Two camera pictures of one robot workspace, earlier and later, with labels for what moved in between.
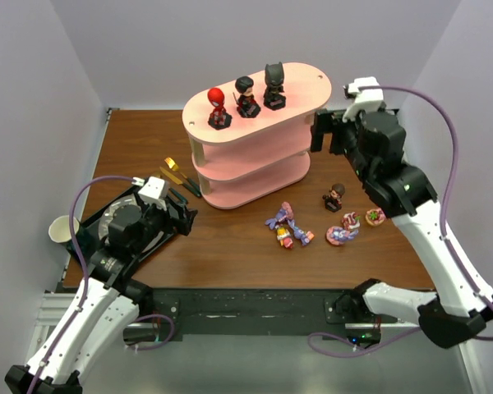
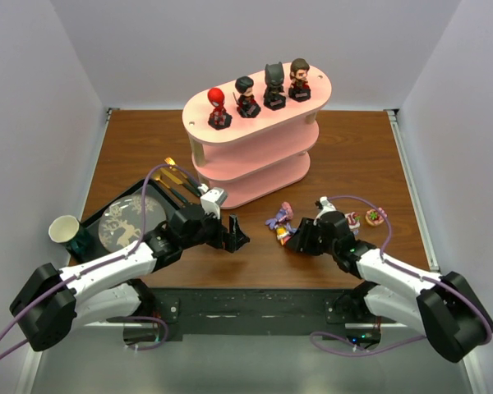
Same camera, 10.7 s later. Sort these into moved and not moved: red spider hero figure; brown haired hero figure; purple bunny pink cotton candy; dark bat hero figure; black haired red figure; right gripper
Moved: brown haired hero figure; right gripper
Not moved: black haired red figure; purple bunny pink cotton candy; red spider hero figure; dark bat hero figure
